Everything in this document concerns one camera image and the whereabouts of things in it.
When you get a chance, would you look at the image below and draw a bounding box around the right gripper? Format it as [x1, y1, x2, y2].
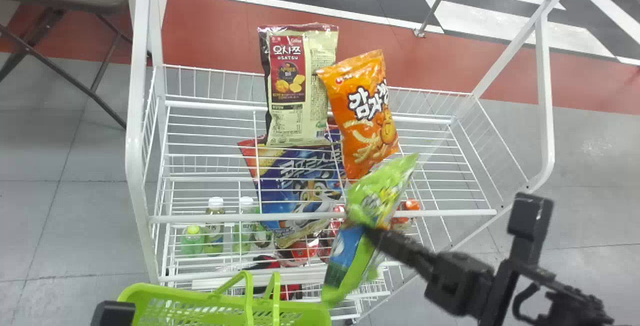
[364, 227, 497, 317]

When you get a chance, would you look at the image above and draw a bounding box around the orange snack packet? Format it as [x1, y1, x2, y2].
[315, 49, 400, 182]

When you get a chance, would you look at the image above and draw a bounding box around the green basket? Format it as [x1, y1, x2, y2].
[117, 270, 334, 326]

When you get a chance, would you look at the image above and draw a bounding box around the green bottle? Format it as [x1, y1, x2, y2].
[203, 196, 226, 257]
[233, 196, 259, 254]
[180, 224, 205, 257]

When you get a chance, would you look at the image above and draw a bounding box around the blue snack packet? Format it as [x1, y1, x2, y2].
[237, 127, 349, 250]

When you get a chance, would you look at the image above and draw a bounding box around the red can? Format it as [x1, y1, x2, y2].
[390, 198, 422, 230]

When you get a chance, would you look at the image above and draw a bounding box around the beige snack packet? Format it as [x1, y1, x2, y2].
[257, 23, 340, 148]

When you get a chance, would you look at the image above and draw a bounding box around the white wire rack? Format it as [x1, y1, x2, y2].
[124, 0, 589, 324]

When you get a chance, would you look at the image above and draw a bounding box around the red noodle cup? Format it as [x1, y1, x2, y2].
[276, 237, 321, 268]

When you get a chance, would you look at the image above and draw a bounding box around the green snack packet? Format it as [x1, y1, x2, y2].
[320, 153, 420, 307]

